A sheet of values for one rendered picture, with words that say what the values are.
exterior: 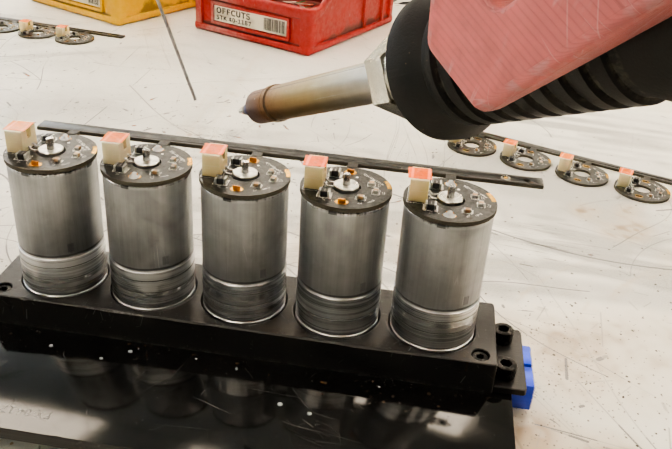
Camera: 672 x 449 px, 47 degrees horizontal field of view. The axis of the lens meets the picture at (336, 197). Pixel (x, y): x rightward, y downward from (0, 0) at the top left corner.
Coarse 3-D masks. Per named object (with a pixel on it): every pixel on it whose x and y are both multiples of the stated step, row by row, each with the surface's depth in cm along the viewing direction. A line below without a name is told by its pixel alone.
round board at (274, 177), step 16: (240, 160) 21; (272, 160) 22; (208, 176) 21; (224, 176) 20; (272, 176) 21; (288, 176) 21; (224, 192) 20; (240, 192) 20; (256, 192) 20; (272, 192) 20
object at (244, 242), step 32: (256, 160) 22; (288, 192) 21; (224, 224) 20; (256, 224) 20; (224, 256) 21; (256, 256) 21; (224, 288) 21; (256, 288) 21; (224, 320) 22; (256, 320) 22
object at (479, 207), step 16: (432, 192) 21; (464, 192) 21; (480, 192) 21; (416, 208) 20; (432, 208) 20; (448, 208) 20; (464, 208) 20; (480, 208) 20; (496, 208) 20; (448, 224) 19; (464, 224) 19
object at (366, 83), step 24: (384, 48) 13; (336, 72) 15; (360, 72) 14; (384, 72) 13; (264, 96) 17; (288, 96) 16; (312, 96) 16; (336, 96) 15; (360, 96) 14; (384, 96) 13; (264, 120) 18
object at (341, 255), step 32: (352, 192) 20; (320, 224) 20; (352, 224) 20; (384, 224) 21; (320, 256) 21; (352, 256) 20; (320, 288) 21; (352, 288) 21; (320, 320) 21; (352, 320) 21
